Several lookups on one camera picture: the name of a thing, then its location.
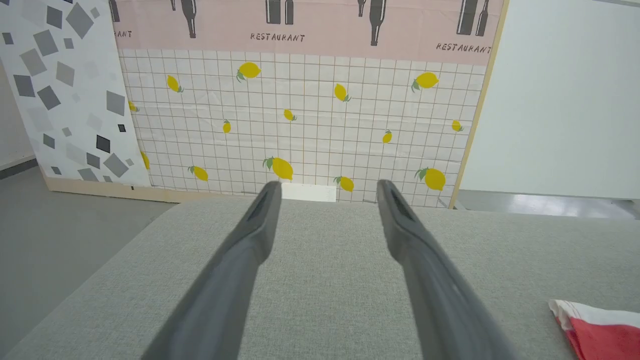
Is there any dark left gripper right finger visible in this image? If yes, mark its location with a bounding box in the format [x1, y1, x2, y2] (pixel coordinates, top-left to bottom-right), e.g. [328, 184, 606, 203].
[376, 179, 519, 360]

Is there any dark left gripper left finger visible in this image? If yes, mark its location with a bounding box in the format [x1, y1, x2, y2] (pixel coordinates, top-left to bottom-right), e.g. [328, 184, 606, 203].
[141, 180, 283, 360]

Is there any red and white garment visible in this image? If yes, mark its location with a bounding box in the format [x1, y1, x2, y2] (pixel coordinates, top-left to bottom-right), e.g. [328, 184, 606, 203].
[548, 299, 640, 360]

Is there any grey fabric sofa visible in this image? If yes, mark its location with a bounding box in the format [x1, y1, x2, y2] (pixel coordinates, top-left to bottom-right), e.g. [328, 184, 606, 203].
[0, 194, 640, 360]

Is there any white rectangular label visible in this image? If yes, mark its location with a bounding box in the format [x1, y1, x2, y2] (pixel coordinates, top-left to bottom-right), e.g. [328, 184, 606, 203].
[281, 182, 337, 203]

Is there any lemon print grid panel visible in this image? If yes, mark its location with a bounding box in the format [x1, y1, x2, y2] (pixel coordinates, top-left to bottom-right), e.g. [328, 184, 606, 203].
[108, 0, 511, 210]

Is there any grey squares print panel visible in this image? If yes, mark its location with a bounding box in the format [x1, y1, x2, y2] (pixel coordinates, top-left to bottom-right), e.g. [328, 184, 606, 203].
[0, 0, 152, 190]

